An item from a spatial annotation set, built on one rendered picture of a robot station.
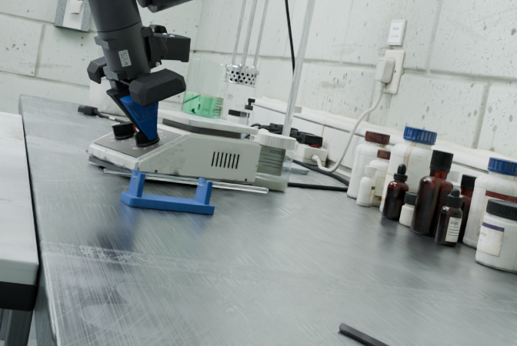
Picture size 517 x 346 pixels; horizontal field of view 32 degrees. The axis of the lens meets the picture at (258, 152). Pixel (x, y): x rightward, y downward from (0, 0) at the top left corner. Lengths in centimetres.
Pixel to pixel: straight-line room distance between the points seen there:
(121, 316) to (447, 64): 113
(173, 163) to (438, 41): 66
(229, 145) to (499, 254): 40
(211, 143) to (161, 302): 62
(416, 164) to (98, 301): 78
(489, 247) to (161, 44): 47
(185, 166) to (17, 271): 56
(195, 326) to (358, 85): 144
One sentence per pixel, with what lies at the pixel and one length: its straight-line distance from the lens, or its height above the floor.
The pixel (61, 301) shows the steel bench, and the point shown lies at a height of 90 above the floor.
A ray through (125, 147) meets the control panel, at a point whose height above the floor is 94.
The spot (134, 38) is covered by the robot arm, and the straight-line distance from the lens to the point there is 112.
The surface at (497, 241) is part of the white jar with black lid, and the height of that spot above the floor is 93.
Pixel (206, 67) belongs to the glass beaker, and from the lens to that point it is 123.
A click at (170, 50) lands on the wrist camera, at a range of 115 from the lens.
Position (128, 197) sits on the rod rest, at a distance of 95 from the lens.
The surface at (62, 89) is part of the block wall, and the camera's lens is 369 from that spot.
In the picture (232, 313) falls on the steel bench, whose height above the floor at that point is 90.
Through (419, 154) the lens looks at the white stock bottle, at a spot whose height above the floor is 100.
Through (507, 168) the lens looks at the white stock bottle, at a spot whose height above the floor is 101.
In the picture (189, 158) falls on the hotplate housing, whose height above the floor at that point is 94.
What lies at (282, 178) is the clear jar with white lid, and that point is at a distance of 131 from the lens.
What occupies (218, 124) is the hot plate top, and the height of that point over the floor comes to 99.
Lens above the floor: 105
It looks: 4 degrees down
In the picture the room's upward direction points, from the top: 11 degrees clockwise
